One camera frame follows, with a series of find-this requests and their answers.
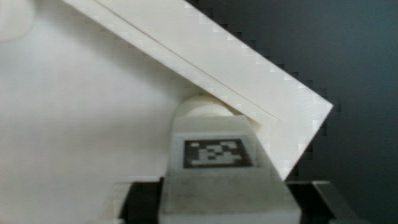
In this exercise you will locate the white square table top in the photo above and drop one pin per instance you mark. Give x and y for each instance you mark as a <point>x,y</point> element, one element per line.
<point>106,61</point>

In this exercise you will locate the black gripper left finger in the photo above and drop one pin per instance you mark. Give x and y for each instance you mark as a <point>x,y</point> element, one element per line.
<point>141,203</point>

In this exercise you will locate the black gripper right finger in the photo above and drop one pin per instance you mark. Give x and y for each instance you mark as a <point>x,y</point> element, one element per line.
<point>326,209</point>

